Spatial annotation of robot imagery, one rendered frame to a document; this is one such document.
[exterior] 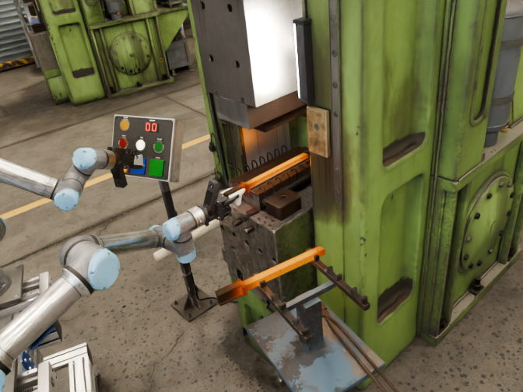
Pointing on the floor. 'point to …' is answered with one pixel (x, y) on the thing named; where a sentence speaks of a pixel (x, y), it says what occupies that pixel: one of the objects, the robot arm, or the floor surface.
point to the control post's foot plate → (186, 309)
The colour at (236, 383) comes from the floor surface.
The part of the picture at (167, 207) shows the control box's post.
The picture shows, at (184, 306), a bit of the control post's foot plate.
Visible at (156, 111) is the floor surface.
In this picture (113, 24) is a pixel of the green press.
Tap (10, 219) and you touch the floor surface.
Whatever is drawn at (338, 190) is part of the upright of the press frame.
